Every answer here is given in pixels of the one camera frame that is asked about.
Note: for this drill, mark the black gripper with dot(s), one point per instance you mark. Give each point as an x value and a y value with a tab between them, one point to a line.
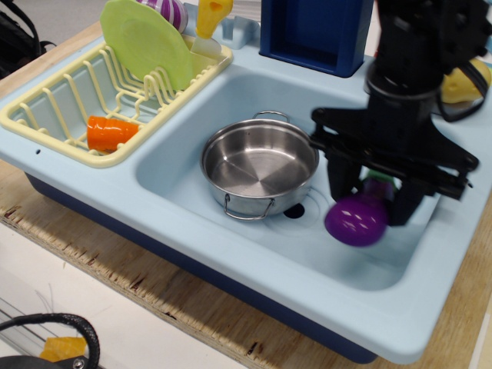
394	135

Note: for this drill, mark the purple toy eggplant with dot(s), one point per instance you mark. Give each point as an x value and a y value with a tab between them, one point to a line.
361	219

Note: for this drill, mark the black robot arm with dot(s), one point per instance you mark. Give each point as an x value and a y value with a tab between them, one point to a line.
420	43

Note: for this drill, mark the stainless steel pot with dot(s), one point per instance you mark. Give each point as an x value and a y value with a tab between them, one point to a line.
259	167

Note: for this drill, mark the yellow toy potato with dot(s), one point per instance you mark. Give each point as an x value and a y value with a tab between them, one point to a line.
458	88

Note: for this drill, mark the light blue toy sink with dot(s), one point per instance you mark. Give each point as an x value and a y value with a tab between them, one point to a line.
386	298

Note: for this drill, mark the dark blue plastic box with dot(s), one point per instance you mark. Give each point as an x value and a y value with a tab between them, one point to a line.
324	35

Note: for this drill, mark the light blue soap holder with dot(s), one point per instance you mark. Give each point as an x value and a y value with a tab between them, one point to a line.
238	31

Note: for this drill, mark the yellow toy dish brush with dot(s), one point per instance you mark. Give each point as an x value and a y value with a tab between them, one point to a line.
210	14

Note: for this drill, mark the purple striped cup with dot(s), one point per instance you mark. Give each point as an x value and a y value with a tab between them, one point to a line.
173	11

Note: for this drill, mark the orange plastic cup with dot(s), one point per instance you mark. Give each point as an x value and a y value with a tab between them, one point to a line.
106	134

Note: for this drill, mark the green plastic plate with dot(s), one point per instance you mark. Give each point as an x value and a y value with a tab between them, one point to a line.
143	40

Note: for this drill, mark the yellow dish rack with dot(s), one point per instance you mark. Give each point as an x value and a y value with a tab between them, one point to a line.
54	112

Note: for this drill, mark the yellow tape piece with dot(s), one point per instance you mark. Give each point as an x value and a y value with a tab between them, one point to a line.
62	348

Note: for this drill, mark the black backpack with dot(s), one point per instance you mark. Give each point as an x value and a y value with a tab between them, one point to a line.
18	48

